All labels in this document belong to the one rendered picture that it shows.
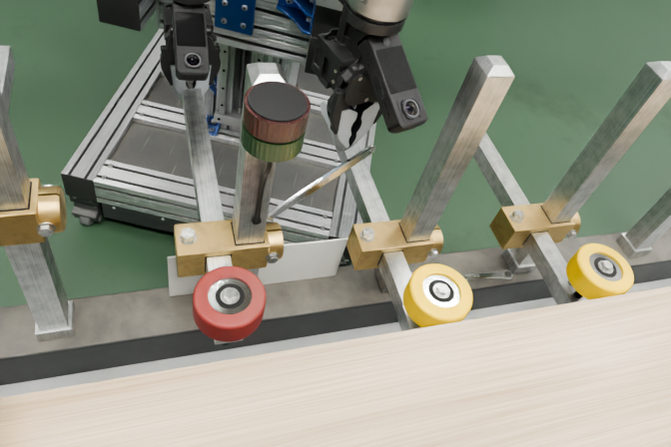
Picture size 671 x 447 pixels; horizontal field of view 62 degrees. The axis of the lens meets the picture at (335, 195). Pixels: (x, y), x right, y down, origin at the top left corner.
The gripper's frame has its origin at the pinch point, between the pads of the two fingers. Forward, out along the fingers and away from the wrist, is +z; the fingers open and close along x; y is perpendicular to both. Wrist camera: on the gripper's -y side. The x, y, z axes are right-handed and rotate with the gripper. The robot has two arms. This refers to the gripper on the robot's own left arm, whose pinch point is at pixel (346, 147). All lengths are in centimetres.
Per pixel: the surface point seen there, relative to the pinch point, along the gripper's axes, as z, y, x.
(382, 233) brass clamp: 10.3, -9.2, -3.2
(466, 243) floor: 94, 18, -86
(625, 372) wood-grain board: 3.2, -41.2, -14.6
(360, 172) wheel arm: 11.4, 3.3, -7.6
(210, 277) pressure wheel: 3.0, -10.3, 24.0
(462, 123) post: -12.5, -11.2, -5.8
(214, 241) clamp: 6.7, -3.6, 20.6
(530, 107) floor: 94, 68, -169
